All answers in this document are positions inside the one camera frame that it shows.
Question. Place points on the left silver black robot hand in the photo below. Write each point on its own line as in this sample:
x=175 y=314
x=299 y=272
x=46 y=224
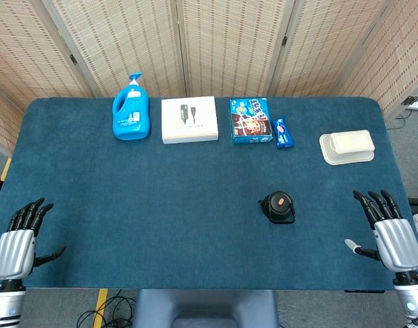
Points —
x=13 y=249

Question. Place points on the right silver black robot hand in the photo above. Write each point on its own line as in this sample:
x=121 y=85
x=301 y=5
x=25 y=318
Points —
x=396 y=242

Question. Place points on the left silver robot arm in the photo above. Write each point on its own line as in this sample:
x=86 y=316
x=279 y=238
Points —
x=5 y=304

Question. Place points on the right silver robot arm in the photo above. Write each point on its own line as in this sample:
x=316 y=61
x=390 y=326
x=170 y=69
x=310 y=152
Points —
x=412 y=297

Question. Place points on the white foam food container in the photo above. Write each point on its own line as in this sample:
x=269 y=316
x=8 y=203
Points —
x=347 y=147

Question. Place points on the white power strip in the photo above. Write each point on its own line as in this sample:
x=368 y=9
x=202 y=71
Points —
x=415 y=102

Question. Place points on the blue table cloth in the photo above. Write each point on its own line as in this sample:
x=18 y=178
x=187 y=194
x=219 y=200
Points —
x=160 y=212

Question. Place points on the blue cookie packet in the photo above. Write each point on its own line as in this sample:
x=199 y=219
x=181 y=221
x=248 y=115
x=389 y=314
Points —
x=284 y=133

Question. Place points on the blue detergent pump bottle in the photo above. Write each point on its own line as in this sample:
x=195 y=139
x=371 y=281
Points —
x=131 y=116

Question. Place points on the blue snack box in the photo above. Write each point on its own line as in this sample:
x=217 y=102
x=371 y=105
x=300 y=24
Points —
x=251 y=121

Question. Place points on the blue-grey robot torso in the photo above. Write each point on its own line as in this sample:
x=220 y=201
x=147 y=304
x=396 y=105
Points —
x=205 y=307

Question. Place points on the white flat cardboard box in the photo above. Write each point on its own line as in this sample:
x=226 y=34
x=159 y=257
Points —
x=189 y=119

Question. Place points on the woven folding screen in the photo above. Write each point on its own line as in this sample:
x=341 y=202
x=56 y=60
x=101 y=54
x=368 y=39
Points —
x=229 y=44

